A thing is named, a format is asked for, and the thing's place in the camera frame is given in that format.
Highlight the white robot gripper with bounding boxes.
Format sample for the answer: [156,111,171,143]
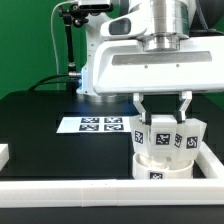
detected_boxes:
[93,36,224,125]

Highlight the white round stool seat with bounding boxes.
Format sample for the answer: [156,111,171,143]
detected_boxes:
[132,153,194,180]

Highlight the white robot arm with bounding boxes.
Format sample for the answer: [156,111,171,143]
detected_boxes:
[77,0,224,124]

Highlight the white marker paper sheet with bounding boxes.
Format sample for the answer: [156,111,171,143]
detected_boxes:
[57,116,131,134]

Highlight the white U-shaped fence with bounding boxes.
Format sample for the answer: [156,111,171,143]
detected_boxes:
[0,144,224,208]

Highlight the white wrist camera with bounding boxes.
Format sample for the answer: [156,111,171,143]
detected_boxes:
[100,15,147,40]

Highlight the white overhead camera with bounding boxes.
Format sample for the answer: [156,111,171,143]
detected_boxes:
[78,0,113,13]

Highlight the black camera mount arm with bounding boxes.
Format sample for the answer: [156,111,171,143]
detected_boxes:
[58,3,91,79]

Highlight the black cables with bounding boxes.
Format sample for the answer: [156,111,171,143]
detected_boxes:
[28,73,83,92]

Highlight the white cable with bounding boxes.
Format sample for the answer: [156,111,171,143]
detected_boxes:
[50,0,78,91]

